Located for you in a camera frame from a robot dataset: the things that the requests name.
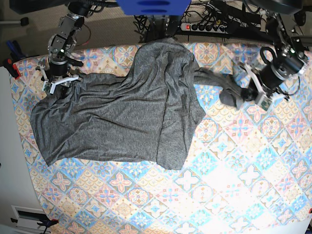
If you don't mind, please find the red black clamp upper left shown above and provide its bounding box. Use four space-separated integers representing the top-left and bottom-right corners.
3 58 21 79

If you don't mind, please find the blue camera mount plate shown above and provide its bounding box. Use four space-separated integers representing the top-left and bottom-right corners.
116 0 191 16

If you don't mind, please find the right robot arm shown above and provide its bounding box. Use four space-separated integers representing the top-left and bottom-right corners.
36 1 96 95

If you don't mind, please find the black orange clamp lower left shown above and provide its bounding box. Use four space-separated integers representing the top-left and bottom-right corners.
37 219 59 234

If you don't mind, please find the grey t-shirt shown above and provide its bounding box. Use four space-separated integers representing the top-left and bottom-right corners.
30 39 243 170

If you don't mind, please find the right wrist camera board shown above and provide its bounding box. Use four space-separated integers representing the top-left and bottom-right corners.
42 81 55 95

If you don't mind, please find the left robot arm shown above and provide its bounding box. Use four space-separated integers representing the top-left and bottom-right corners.
240 0 308 110

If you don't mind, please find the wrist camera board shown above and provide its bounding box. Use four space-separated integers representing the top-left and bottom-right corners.
257 97 272 111
42 81 55 95

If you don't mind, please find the white power strip red switch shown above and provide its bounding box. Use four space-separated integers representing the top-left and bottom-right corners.
180 23 227 34

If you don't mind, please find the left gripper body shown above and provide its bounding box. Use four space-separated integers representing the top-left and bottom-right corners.
242 64 290 105

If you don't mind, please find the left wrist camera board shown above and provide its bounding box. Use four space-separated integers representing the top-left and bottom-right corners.
257 97 272 111

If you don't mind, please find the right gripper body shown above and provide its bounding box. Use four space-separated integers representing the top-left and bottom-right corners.
36 59 83 90

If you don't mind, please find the white tray lower left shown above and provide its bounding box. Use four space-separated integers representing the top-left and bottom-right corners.
10 205 47 232

